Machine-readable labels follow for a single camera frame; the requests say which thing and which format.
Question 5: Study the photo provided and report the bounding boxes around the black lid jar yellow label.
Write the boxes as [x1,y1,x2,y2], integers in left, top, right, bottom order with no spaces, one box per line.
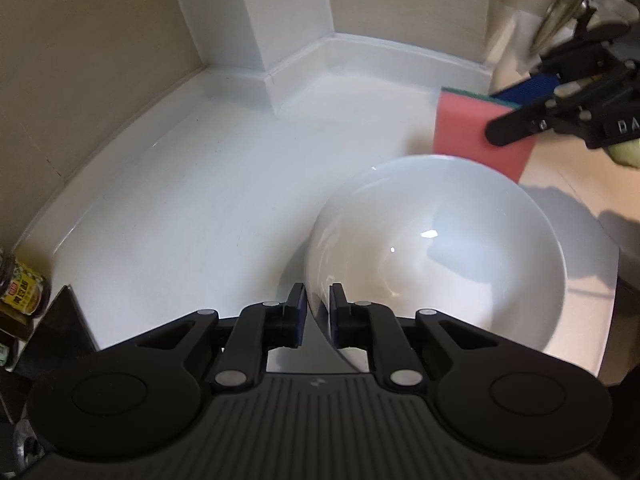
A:
[0,247,51,318]

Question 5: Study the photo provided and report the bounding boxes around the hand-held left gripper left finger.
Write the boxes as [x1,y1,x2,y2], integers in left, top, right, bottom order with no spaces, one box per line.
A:
[135,283,307,395]

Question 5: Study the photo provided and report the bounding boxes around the green cloth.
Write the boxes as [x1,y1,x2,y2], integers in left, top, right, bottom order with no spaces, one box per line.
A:
[607,137,640,169]

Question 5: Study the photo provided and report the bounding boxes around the pink and green sponge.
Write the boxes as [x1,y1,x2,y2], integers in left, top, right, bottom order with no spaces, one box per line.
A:
[432,86,537,182]

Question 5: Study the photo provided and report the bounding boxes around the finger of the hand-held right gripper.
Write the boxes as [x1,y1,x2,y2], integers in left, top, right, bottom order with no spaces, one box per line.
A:
[485,91,593,147]
[490,74,560,107]

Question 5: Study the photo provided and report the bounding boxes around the white ceramic bowl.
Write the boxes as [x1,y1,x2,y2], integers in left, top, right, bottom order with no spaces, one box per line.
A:
[303,155,568,373]

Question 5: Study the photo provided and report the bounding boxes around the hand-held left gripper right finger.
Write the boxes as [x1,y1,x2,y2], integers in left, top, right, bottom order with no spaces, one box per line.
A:
[330,283,501,395]

